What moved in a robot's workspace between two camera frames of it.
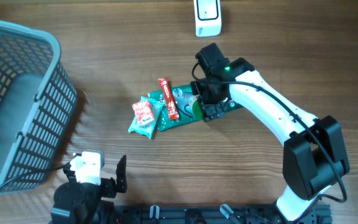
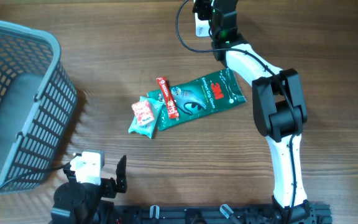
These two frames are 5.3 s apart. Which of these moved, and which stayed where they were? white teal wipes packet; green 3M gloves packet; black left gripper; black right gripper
Moved: black right gripper
Stayed: white teal wipes packet; green 3M gloves packet; black left gripper
